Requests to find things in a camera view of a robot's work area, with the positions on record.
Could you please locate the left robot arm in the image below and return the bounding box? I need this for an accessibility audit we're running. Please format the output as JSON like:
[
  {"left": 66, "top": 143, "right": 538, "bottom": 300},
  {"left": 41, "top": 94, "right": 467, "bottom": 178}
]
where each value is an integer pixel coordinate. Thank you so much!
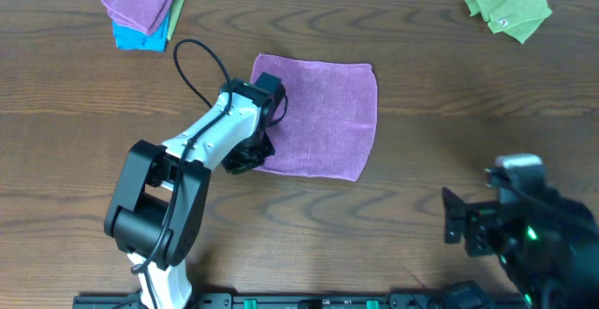
[{"left": 104, "top": 73, "right": 286, "bottom": 308}]

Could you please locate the crumpled green cloth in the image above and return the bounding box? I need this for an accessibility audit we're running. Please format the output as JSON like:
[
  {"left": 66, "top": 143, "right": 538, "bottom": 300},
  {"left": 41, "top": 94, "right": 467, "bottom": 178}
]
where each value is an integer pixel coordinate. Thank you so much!
[{"left": 464, "top": 0, "right": 552, "bottom": 44}]

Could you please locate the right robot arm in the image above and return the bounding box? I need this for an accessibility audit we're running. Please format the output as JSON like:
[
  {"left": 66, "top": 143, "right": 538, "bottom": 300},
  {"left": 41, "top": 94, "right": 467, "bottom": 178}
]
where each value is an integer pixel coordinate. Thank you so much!
[{"left": 442, "top": 165, "right": 598, "bottom": 308}]

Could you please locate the folded green cloth in stack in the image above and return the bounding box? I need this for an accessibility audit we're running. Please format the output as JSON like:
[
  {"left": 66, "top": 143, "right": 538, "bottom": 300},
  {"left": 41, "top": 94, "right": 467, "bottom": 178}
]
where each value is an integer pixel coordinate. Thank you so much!
[{"left": 167, "top": 0, "right": 185, "bottom": 40}]

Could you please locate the purple microfiber cloth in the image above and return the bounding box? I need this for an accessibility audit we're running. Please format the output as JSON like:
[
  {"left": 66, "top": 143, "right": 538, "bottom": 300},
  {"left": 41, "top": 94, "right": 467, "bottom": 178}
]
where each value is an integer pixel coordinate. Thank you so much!
[{"left": 251, "top": 53, "right": 378, "bottom": 182}]

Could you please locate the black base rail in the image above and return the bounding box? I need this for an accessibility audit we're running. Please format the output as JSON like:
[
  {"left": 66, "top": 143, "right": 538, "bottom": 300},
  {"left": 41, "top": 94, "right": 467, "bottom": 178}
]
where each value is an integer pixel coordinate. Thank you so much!
[{"left": 72, "top": 291, "right": 530, "bottom": 309}]

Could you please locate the folded blue cloth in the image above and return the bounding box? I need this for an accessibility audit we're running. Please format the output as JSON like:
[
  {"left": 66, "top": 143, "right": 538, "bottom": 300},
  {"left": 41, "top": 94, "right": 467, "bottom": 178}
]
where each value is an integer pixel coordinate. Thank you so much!
[{"left": 110, "top": 14, "right": 169, "bottom": 52}]

